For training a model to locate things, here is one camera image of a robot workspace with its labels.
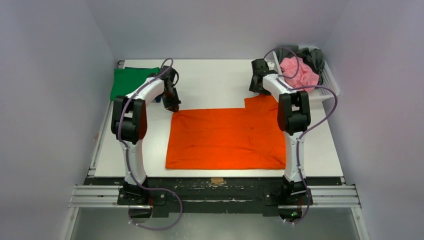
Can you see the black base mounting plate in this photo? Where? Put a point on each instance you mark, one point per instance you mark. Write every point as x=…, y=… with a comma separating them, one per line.
x=265, y=196

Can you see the brown tape piece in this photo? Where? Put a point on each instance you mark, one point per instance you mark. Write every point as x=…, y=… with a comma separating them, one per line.
x=217, y=180

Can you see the orange t shirt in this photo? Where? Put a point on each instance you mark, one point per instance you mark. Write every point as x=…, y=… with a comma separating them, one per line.
x=227, y=138

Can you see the folded green t shirt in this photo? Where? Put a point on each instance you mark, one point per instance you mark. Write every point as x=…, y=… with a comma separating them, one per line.
x=127, y=80

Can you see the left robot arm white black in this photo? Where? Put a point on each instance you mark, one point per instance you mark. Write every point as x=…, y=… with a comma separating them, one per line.
x=129, y=124

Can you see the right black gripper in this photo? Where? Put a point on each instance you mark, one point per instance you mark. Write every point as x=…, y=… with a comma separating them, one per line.
x=255, y=86

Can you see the dark grey t shirt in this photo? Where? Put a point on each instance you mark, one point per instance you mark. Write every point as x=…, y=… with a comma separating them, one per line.
x=314, y=57

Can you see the pink t shirt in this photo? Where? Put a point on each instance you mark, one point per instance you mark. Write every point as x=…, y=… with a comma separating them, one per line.
x=298, y=74

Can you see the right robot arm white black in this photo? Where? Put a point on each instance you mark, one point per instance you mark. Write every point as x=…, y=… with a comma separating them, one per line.
x=293, y=119

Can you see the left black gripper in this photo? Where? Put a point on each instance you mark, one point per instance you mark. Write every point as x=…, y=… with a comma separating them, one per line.
x=173, y=106

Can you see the white plastic basket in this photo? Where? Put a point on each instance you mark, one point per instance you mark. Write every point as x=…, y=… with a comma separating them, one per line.
x=328, y=89

